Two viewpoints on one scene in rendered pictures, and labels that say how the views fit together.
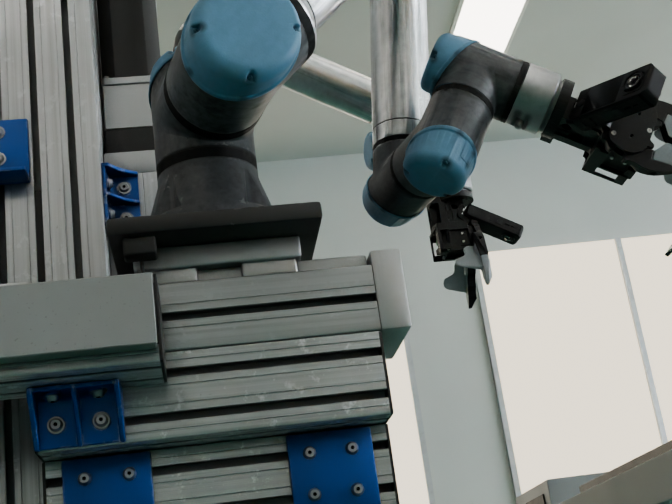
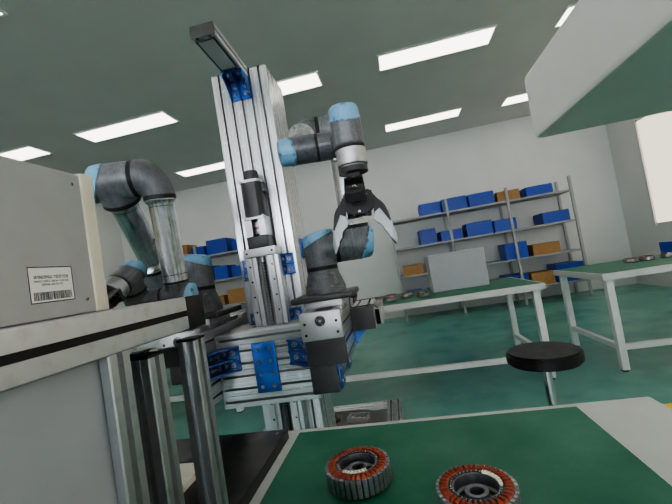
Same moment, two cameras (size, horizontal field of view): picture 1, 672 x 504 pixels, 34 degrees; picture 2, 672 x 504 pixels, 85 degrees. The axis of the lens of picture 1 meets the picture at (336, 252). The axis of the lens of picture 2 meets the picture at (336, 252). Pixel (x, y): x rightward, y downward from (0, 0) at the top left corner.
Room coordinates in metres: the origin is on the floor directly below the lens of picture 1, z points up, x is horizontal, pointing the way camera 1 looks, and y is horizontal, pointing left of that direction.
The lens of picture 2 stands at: (2.10, -1.10, 1.12)
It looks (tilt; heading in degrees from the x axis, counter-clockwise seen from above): 3 degrees up; 106
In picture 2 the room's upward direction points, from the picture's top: 9 degrees counter-clockwise
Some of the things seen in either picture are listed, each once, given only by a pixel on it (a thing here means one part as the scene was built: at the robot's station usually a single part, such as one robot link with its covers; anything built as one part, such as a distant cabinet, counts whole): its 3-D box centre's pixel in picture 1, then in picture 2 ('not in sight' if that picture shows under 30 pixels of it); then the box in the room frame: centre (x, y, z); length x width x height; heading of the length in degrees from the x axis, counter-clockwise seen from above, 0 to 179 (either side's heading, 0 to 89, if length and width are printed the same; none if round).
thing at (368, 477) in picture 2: not in sight; (358, 470); (1.89, -0.48, 0.77); 0.11 x 0.11 x 0.04
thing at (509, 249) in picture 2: not in sight; (512, 250); (3.21, 5.96, 0.92); 0.42 x 0.36 x 0.28; 97
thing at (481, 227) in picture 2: not in sight; (477, 229); (2.69, 5.90, 1.40); 0.42 x 0.42 x 0.23; 7
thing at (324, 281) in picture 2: not in sight; (324, 279); (1.65, 0.21, 1.09); 0.15 x 0.15 x 0.10
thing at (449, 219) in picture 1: (455, 227); (357, 193); (1.92, -0.23, 1.29); 0.09 x 0.08 x 0.12; 99
